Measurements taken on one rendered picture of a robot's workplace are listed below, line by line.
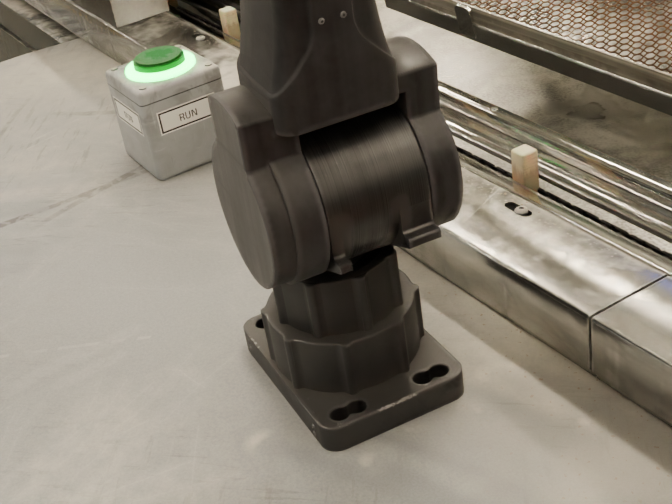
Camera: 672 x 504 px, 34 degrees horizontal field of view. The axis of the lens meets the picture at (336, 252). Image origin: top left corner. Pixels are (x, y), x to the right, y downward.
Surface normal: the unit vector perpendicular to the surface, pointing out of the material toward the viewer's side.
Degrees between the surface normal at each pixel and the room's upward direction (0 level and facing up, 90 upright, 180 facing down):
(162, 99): 90
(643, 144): 0
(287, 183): 50
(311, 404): 0
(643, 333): 0
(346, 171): 56
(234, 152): 90
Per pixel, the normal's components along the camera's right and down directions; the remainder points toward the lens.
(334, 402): -0.14, -0.84
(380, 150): 0.23, -0.22
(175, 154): 0.54, 0.38
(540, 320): -0.83, 0.39
